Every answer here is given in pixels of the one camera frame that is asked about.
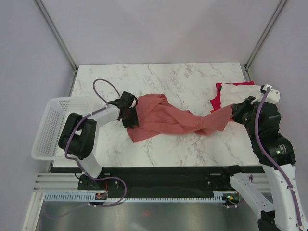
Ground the white folded t shirt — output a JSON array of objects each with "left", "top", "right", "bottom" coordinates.
[{"left": 220, "top": 83, "right": 261, "bottom": 108}]

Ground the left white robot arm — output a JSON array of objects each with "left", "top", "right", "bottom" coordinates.
[{"left": 58, "top": 91, "right": 139, "bottom": 189}]

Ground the red folded t shirt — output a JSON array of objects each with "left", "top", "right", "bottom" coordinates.
[{"left": 210, "top": 81, "right": 254, "bottom": 110}]

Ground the left aluminium frame post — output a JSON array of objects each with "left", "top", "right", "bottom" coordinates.
[{"left": 32, "top": 0, "right": 79, "bottom": 73}]

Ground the right aluminium frame post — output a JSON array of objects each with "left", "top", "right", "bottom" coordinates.
[{"left": 244, "top": 0, "right": 289, "bottom": 72}]

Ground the white cable duct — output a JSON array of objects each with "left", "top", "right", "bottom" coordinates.
[{"left": 44, "top": 191, "right": 239, "bottom": 203}]

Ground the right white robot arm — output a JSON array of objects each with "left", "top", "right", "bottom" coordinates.
[{"left": 220, "top": 96, "right": 308, "bottom": 231}]

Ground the white plastic basket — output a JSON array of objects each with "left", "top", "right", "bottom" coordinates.
[{"left": 31, "top": 96, "right": 101, "bottom": 161}]

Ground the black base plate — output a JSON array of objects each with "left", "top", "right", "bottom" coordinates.
[{"left": 78, "top": 167, "right": 233, "bottom": 197}]

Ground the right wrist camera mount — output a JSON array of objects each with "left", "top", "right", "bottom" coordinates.
[{"left": 251, "top": 84, "right": 280, "bottom": 104}]

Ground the aluminium frame post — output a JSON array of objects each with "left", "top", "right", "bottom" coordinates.
[
  {"left": 244, "top": 0, "right": 289, "bottom": 72},
  {"left": 32, "top": 0, "right": 79, "bottom": 73}
]

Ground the pink t shirt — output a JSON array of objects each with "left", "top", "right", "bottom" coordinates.
[{"left": 127, "top": 94, "right": 232, "bottom": 143}]

